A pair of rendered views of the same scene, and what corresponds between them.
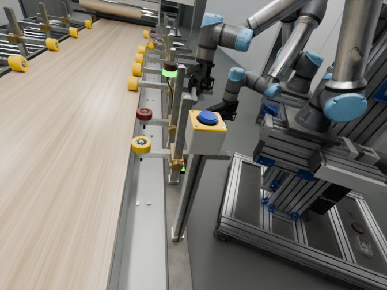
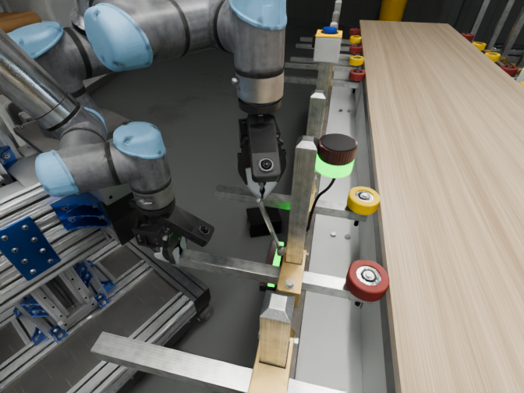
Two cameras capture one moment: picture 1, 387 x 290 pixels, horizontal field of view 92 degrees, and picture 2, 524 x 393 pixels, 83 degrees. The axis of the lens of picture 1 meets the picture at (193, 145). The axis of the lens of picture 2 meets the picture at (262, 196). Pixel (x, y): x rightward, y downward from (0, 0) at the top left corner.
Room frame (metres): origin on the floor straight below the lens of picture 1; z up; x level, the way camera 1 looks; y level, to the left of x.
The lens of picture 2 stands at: (1.23, 0.27, 1.41)
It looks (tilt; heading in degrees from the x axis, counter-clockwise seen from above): 41 degrees down; 209
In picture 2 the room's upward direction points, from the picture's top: straight up
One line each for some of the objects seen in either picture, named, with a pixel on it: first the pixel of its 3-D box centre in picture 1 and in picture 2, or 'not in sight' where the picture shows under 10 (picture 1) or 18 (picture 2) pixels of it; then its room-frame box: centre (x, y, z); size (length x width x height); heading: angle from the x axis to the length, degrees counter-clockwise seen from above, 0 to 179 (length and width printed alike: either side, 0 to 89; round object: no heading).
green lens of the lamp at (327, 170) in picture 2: (169, 72); (334, 161); (0.81, 0.17, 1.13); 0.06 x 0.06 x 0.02
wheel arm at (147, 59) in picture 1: (170, 62); not in sight; (1.59, 0.34, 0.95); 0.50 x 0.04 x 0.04; 106
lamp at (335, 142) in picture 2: (168, 87); (327, 193); (0.82, 0.17, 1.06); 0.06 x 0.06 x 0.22; 16
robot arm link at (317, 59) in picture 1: (308, 63); not in sight; (1.34, -0.60, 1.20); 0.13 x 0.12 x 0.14; 52
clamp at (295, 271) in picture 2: (172, 124); (293, 271); (0.85, 0.14, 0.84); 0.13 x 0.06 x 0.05; 16
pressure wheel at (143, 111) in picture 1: (144, 119); (362, 289); (0.82, 0.29, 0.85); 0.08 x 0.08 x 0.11
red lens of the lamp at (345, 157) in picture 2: (170, 65); (337, 148); (0.81, 0.17, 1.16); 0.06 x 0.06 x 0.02
